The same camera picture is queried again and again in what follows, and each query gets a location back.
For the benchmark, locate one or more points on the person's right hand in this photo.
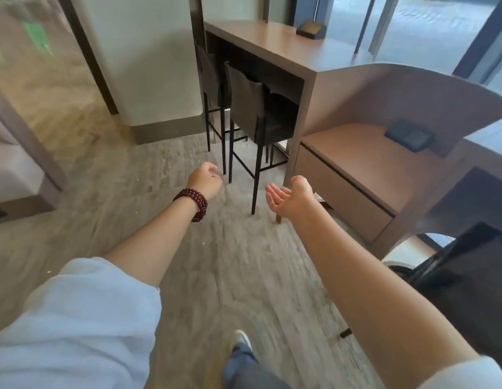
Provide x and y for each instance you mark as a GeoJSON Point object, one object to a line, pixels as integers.
{"type": "Point", "coordinates": [293, 200]}

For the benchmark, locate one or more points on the person's left hand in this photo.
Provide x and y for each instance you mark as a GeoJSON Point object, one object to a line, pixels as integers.
{"type": "Point", "coordinates": [205, 182]}

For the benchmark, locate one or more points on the person's left fingers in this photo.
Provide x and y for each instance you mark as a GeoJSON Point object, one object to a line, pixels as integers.
{"type": "Point", "coordinates": [212, 170]}

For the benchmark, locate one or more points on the person's right thumb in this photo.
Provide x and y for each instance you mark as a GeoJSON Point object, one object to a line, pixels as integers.
{"type": "Point", "coordinates": [300, 183]}

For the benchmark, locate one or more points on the person's right forearm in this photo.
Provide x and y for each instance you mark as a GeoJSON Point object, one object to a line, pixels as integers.
{"type": "Point", "coordinates": [380, 303]}

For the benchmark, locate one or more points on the person's left forearm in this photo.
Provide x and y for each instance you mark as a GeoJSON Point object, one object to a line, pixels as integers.
{"type": "Point", "coordinates": [153, 238]}

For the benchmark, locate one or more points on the black bar stool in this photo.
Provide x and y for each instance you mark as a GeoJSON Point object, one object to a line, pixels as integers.
{"type": "Point", "coordinates": [212, 85]}
{"type": "Point", "coordinates": [255, 113]}

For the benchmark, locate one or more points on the curved brown booth desk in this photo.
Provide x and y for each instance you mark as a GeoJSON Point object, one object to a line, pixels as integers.
{"type": "Point", "coordinates": [397, 157]}

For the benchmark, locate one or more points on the dark socket box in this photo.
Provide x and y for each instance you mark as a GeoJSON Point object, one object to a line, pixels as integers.
{"type": "Point", "coordinates": [410, 135]}

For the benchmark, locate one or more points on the brown high table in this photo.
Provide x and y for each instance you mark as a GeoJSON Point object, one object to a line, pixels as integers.
{"type": "Point", "coordinates": [275, 56]}

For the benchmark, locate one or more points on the black tabletop box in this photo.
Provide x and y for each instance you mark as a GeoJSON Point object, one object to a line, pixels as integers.
{"type": "Point", "coordinates": [311, 29]}

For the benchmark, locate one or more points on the person's white shoe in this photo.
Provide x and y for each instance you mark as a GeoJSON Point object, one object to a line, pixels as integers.
{"type": "Point", "coordinates": [242, 340]}

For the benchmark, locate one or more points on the grey sofa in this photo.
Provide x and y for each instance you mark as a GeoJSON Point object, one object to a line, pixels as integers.
{"type": "Point", "coordinates": [19, 157]}

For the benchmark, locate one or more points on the person's blue trouser leg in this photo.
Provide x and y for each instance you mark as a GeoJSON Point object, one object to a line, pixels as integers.
{"type": "Point", "coordinates": [246, 370]}

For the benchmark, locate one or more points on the black chair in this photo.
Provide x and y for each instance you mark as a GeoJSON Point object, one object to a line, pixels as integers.
{"type": "Point", "coordinates": [470, 287]}

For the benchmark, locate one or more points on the white shirt sleeve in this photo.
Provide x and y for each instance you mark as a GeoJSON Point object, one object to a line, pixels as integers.
{"type": "Point", "coordinates": [74, 328]}

